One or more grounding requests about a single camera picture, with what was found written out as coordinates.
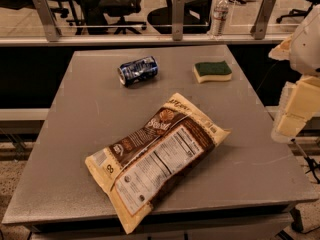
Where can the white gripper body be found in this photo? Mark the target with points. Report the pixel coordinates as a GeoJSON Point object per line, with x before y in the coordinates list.
{"type": "Point", "coordinates": [307, 49]}

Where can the blue pepsi can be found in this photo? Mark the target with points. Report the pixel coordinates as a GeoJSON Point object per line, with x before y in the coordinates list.
{"type": "Point", "coordinates": [136, 71]}

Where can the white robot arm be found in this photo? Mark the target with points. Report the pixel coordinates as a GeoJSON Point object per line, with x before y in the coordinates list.
{"type": "Point", "coordinates": [302, 48]}

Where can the black tripod stand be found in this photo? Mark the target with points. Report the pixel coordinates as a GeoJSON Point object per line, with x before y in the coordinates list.
{"type": "Point", "coordinates": [313, 165]}

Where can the grey metal table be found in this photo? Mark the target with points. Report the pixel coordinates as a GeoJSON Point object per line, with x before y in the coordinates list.
{"type": "Point", "coordinates": [244, 189]}

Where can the green and yellow sponge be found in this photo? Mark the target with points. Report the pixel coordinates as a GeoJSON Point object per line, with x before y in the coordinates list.
{"type": "Point", "coordinates": [212, 71]}

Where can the clear plastic water bottle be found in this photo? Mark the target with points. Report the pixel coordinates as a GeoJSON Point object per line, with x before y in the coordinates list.
{"type": "Point", "coordinates": [219, 16]}

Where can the brown and cream chip bag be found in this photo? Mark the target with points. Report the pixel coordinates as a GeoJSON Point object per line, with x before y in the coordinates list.
{"type": "Point", "coordinates": [137, 171]}

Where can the black office chair middle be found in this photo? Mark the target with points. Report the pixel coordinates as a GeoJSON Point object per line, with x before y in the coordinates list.
{"type": "Point", "coordinates": [121, 9]}

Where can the black office chair left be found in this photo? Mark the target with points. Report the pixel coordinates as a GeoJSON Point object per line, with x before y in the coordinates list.
{"type": "Point", "coordinates": [19, 18]}

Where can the glass partition panel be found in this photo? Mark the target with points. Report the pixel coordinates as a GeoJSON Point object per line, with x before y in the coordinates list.
{"type": "Point", "coordinates": [240, 17]}

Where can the right metal glass bracket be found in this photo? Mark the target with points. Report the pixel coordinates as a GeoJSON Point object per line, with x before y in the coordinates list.
{"type": "Point", "coordinates": [258, 30]}

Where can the metal glass bracket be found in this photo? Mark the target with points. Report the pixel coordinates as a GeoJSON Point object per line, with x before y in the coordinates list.
{"type": "Point", "coordinates": [177, 19]}
{"type": "Point", "coordinates": [52, 32]}
{"type": "Point", "coordinates": [258, 30]}

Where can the middle metal glass bracket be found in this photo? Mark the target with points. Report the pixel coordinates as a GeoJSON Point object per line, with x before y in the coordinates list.
{"type": "Point", "coordinates": [177, 19]}

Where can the left metal glass bracket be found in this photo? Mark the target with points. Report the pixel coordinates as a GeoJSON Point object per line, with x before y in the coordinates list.
{"type": "Point", "coordinates": [52, 32]}

